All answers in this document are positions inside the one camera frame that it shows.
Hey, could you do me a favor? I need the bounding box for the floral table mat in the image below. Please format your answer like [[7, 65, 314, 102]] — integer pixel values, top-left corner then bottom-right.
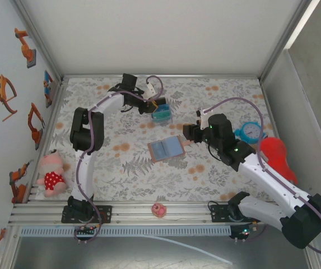
[[49, 77, 294, 202]]

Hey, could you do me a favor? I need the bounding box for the grey slotted cable duct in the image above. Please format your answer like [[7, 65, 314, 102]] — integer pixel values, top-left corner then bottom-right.
[[20, 226, 231, 238]]

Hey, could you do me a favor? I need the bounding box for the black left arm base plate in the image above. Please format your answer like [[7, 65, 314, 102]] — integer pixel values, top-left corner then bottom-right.
[[61, 205, 113, 224]]

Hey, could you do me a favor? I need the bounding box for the pink plush doll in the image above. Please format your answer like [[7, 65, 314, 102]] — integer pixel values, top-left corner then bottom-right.
[[36, 149, 67, 198]]

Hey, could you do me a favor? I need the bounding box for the blue alarm clock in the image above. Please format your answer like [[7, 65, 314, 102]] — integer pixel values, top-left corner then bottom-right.
[[234, 120, 268, 145]]

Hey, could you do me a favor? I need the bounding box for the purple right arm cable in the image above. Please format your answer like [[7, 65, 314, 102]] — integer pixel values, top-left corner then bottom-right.
[[203, 97, 321, 256]]

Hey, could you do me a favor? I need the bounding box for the clear acrylic card box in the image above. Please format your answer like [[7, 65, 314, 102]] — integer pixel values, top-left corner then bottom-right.
[[150, 96, 174, 126]]

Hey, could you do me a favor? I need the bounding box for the blue orange wall sticker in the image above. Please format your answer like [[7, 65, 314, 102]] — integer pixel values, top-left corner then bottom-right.
[[43, 69, 55, 109]]

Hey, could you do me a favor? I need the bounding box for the teal VIP card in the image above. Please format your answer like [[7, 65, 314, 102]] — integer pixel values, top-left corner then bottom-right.
[[152, 110, 172, 123]]

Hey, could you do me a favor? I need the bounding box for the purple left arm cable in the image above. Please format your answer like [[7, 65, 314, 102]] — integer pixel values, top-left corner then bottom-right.
[[74, 75, 165, 244]]

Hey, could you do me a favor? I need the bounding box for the small pink round toy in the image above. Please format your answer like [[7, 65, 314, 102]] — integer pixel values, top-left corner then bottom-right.
[[151, 203, 168, 219]]

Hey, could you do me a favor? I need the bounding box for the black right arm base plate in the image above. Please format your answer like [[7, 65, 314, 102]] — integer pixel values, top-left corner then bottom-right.
[[210, 203, 262, 224]]

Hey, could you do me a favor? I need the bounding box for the red plastic toy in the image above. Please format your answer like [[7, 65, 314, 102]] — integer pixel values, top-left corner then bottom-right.
[[259, 136, 300, 185]]

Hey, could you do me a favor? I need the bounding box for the small electronics board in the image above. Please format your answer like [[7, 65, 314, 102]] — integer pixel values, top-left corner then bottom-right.
[[229, 224, 259, 242], [75, 225, 97, 236]]

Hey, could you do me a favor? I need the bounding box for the aluminium extrusion frame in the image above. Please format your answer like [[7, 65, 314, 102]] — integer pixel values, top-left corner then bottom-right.
[[7, 0, 321, 269]]

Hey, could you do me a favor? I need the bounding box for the white plastic tube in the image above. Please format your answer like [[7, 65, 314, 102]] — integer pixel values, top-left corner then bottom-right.
[[137, 234, 234, 266]]

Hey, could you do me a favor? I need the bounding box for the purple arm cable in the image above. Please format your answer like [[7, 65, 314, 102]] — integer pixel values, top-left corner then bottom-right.
[[203, 97, 321, 256], [74, 75, 165, 244]]

